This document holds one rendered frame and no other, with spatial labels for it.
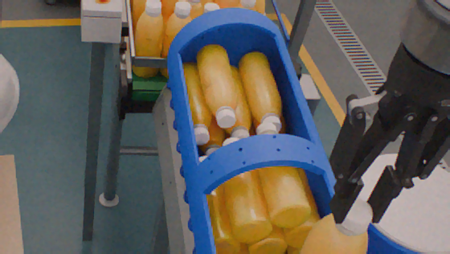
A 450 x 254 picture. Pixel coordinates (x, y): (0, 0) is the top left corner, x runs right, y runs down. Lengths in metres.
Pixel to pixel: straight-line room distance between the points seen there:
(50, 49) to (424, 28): 2.81
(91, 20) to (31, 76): 1.51
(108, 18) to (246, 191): 0.68
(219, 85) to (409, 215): 0.49
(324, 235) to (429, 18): 0.31
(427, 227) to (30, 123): 1.92
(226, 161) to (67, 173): 1.60
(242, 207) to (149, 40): 0.67
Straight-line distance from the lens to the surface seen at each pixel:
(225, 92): 1.30
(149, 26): 1.60
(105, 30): 1.62
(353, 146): 0.63
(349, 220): 0.73
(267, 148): 1.10
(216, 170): 1.10
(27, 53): 3.22
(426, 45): 0.55
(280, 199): 1.07
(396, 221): 1.36
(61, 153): 2.71
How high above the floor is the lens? 1.98
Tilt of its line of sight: 46 degrees down
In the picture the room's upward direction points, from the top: 12 degrees clockwise
